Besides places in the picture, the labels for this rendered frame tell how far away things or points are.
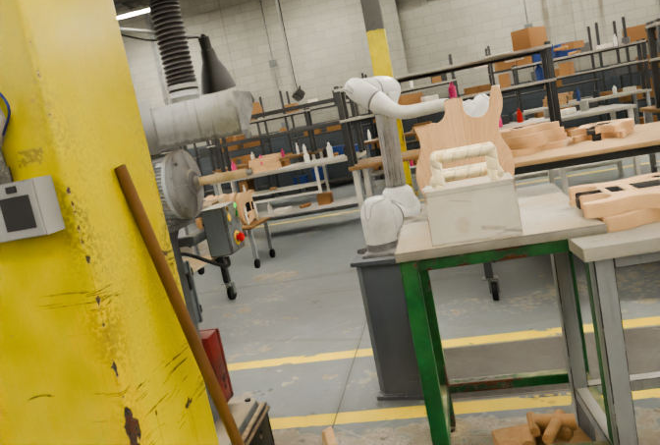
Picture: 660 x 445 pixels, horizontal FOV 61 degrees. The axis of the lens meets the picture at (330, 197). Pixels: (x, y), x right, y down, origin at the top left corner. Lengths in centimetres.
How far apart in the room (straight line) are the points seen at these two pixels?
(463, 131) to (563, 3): 1130
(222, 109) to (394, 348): 147
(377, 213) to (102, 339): 185
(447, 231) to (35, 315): 117
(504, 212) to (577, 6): 1172
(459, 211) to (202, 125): 87
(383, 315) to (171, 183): 124
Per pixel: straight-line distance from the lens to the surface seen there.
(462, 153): 175
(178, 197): 203
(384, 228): 267
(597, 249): 170
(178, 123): 195
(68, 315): 102
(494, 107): 210
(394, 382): 288
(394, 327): 276
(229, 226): 233
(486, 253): 179
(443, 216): 176
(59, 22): 105
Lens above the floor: 137
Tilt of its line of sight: 7 degrees down
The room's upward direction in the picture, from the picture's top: 11 degrees counter-clockwise
